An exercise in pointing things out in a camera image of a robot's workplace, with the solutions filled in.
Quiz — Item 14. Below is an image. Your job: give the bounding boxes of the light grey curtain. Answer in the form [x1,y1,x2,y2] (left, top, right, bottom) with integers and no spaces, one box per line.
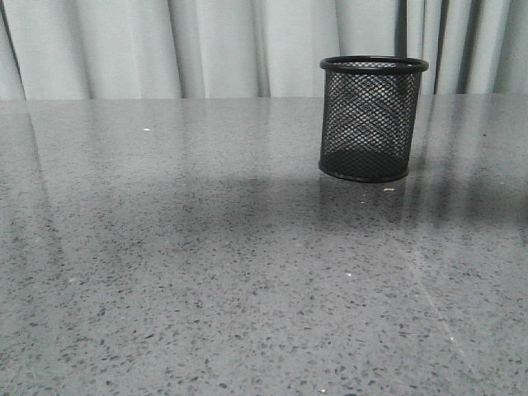
[1,1,527,100]

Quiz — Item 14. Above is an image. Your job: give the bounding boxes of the black mesh pen bucket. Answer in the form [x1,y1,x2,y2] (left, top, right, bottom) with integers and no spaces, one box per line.
[318,55,429,183]

